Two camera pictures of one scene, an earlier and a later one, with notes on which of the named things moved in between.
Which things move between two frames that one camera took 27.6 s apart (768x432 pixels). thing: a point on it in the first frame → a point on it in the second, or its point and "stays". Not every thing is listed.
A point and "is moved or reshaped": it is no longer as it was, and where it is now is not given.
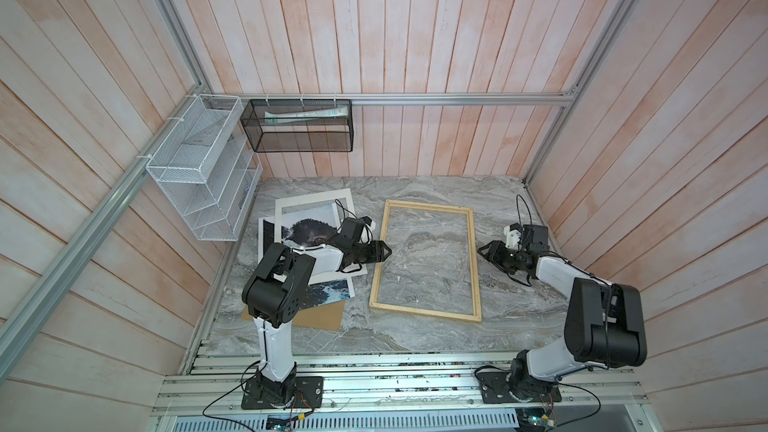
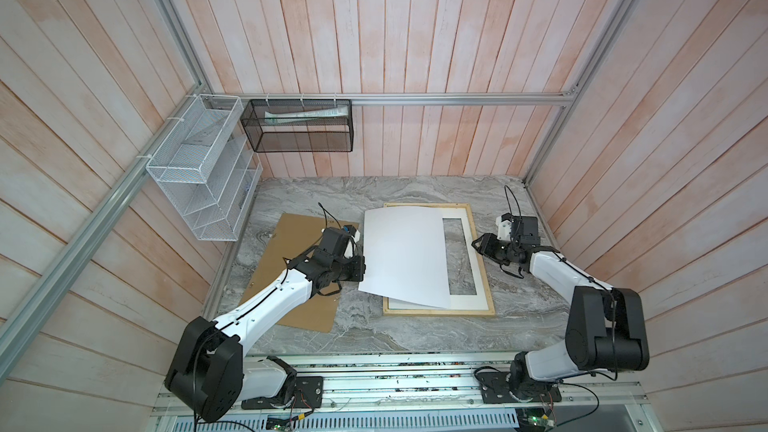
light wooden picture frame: [473, 260] is moved or reshaped
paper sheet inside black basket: [272, 118] stays
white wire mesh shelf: [207, 172] stays
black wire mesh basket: [300, 125] stays
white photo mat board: [312, 224] → [476, 302]
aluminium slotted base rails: [398, 390] stays
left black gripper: [377, 252] → [358, 270]
